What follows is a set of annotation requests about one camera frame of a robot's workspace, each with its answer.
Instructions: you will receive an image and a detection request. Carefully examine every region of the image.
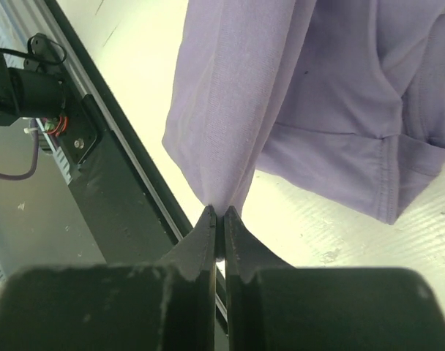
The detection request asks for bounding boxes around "purple t shirt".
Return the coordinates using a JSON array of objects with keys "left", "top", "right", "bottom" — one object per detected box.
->
[{"left": 162, "top": 1, "right": 445, "bottom": 224}]

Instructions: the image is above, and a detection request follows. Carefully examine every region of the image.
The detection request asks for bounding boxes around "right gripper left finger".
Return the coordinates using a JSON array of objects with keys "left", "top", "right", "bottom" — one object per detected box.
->
[{"left": 158, "top": 206, "right": 217, "bottom": 350}]

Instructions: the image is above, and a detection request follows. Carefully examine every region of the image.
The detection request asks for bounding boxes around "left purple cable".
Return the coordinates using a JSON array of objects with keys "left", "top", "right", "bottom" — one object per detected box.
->
[{"left": 0, "top": 126, "right": 40, "bottom": 182}]

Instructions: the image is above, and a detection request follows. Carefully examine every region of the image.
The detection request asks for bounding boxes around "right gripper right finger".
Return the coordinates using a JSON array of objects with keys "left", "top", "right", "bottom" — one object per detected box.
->
[{"left": 222, "top": 206, "right": 292, "bottom": 350}]

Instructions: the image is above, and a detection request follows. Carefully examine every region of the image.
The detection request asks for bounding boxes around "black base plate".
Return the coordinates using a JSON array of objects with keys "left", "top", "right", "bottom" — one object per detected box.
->
[{"left": 39, "top": 1, "right": 193, "bottom": 263}]

